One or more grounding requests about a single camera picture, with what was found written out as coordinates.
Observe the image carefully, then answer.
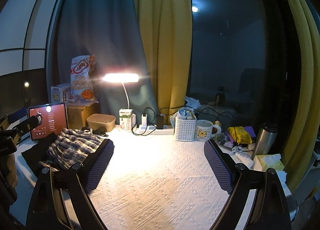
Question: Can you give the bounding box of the small printed paper box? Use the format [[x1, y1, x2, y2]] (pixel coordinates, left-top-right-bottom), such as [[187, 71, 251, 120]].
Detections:
[[51, 83, 73, 104]]

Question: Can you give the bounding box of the brown food container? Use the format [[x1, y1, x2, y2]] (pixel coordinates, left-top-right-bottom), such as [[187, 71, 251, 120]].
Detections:
[[86, 113, 117, 133]]

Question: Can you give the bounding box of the white desk lamp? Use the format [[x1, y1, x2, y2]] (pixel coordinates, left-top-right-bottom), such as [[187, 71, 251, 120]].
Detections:
[[103, 73, 139, 130]]

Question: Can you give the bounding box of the printed snack bag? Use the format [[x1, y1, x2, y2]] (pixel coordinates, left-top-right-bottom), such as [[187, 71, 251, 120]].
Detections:
[[69, 55, 97, 103]]

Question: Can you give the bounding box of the white plastic basket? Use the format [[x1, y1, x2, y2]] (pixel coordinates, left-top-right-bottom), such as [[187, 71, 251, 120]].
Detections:
[[174, 115, 197, 141]]

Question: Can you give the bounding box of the black charger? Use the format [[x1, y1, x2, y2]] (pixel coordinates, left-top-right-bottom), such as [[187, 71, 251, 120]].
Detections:
[[156, 113, 166, 129]]

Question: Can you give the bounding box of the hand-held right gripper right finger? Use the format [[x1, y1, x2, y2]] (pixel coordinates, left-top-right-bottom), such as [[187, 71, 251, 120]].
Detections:
[[203, 138, 293, 230]]

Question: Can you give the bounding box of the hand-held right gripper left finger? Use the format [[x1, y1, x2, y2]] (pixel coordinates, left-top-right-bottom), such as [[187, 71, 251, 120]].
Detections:
[[25, 138, 115, 230]]

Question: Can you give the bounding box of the black cloth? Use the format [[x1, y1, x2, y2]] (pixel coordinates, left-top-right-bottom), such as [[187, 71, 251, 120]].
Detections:
[[21, 132, 60, 178]]

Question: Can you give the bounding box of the white bear print mug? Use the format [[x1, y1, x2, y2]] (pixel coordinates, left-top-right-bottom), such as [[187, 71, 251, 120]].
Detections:
[[195, 119, 222, 143]]

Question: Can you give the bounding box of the cardboard box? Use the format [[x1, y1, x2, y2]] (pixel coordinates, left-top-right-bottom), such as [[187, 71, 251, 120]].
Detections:
[[65, 102, 100, 130]]

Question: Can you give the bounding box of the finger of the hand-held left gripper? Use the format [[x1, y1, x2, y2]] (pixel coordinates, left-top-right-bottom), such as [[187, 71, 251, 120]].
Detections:
[[11, 115, 43, 143], [7, 108, 28, 123]]

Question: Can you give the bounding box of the coiled black cable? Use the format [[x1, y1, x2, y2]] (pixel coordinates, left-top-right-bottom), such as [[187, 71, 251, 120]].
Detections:
[[81, 126, 109, 137]]

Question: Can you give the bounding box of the person's left forearm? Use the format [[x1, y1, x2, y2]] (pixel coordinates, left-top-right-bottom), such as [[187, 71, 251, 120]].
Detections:
[[0, 153, 18, 205]]

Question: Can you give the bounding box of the yellow curtain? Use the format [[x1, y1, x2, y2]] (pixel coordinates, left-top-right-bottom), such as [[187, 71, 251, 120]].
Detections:
[[132, 0, 194, 111], [270, 0, 320, 185]]

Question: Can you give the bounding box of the white textured tablecloth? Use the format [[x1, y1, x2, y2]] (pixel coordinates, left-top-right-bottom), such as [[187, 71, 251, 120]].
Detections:
[[14, 125, 292, 230]]

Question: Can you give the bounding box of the tablet with red screen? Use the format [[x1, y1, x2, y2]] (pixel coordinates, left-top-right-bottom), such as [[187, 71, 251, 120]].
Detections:
[[27, 102, 69, 141]]

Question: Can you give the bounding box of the yellow snack packet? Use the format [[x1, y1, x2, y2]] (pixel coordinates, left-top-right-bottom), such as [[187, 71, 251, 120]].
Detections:
[[227, 126, 253, 144]]

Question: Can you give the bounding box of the steel tumbler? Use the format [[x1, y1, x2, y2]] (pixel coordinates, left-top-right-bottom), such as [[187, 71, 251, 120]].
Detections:
[[251, 123, 278, 160]]

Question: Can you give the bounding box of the grey curtain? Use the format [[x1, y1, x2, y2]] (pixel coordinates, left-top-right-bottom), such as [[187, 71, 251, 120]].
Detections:
[[46, 0, 160, 130]]

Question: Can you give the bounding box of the white power strip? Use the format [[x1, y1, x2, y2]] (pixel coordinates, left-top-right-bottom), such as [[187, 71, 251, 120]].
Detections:
[[137, 124, 175, 136]]

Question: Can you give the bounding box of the plaid flannel shirt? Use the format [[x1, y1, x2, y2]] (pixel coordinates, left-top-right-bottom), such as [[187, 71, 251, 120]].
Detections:
[[39, 127, 107, 170]]

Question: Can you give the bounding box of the milk carton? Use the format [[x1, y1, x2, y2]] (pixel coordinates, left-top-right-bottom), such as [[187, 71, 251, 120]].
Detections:
[[119, 108, 133, 132]]

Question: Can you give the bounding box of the grey plush toy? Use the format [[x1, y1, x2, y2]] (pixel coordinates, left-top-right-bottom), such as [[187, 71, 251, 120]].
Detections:
[[214, 132, 227, 144]]

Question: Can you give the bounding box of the tissue box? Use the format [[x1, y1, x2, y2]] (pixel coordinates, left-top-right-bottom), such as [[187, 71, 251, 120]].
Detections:
[[256, 153, 285, 173]]

